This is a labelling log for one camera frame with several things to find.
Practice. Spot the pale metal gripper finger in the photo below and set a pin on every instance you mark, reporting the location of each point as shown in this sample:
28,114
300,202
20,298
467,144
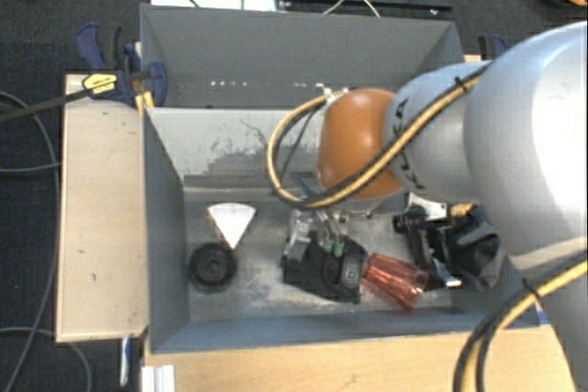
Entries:
303,228
295,253

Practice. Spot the black box-shaped device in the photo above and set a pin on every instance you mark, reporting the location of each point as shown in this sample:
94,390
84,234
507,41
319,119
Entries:
310,273

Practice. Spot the white triangular wedge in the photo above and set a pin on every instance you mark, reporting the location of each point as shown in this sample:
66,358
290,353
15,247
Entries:
231,221

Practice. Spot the black round disc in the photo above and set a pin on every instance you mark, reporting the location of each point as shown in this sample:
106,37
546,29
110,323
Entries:
212,265

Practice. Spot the red clear plastic cup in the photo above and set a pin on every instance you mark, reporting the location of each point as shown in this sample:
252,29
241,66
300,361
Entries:
394,281

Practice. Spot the black plastic tool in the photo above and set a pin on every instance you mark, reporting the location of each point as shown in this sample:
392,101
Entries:
425,250

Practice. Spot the grey metal bin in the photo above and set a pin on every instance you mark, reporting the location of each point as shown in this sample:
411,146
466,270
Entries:
220,59

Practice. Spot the pale wood board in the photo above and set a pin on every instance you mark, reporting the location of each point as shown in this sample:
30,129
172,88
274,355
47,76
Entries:
103,216

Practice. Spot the black cylinder on white bracket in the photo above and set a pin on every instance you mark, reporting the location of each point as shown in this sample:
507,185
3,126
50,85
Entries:
410,222

